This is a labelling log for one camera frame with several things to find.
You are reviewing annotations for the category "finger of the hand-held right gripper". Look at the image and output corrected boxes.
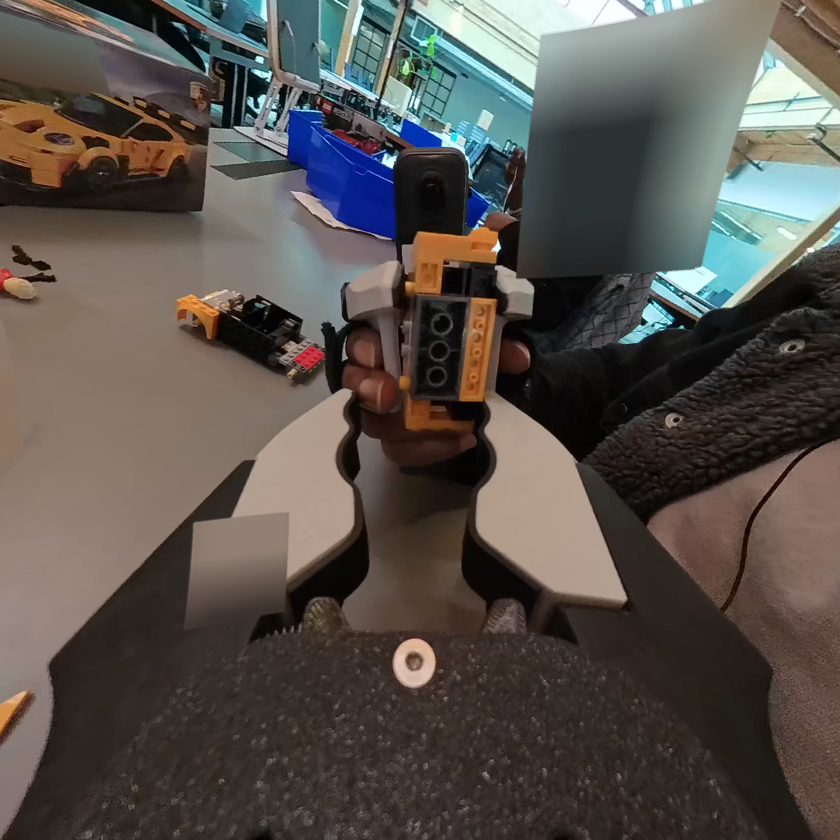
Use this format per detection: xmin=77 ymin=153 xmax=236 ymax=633
xmin=340 ymin=260 xmax=413 ymax=416
xmin=492 ymin=268 xmax=536 ymax=326

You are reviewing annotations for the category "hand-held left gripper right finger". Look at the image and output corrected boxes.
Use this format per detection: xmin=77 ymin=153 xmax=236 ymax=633
xmin=461 ymin=395 xmax=629 ymax=632

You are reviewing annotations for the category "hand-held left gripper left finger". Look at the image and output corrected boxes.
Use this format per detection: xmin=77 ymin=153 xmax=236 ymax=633
xmin=231 ymin=388 xmax=370 ymax=596

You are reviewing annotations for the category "orange and black lego assembly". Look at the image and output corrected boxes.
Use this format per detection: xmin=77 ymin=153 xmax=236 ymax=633
xmin=397 ymin=228 xmax=500 ymax=433

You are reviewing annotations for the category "person's right forearm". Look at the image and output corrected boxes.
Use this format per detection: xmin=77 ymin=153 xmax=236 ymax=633
xmin=518 ymin=315 xmax=664 ymax=460

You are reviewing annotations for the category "partly built lego car chassis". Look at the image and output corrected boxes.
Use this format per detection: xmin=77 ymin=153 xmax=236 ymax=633
xmin=176 ymin=289 xmax=326 ymax=385

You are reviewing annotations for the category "person's right hand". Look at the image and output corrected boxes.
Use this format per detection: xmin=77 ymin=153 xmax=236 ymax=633
xmin=340 ymin=325 xmax=534 ymax=468

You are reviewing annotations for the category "blue plastic bin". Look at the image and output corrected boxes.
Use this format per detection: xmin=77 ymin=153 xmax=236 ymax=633
xmin=307 ymin=123 xmax=490 ymax=238
xmin=399 ymin=118 xmax=442 ymax=151
xmin=287 ymin=108 xmax=324 ymax=158

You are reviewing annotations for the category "dark quilted jacket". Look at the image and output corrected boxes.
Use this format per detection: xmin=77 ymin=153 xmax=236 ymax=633
xmin=558 ymin=270 xmax=657 ymax=345

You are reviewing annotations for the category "white paper sheet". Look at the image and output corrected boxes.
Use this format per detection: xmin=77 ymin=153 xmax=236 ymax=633
xmin=290 ymin=189 xmax=378 ymax=232

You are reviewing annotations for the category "grey board on white stand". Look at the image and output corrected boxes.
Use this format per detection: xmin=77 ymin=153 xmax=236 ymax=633
xmin=252 ymin=0 xmax=324 ymax=140

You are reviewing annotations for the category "black fleece jacket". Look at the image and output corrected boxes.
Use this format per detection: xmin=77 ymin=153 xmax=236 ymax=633
xmin=584 ymin=246 xmax=840 ymax=522

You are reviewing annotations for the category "pink hoodie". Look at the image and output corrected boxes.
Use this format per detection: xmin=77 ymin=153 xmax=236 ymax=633
xmin=646 ymin=440 xmax=840 ymax=840

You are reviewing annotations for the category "cardboard box with yellow car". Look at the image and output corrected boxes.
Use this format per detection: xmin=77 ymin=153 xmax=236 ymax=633
xmin=0 ymin=13 xmax=212 ymax=213

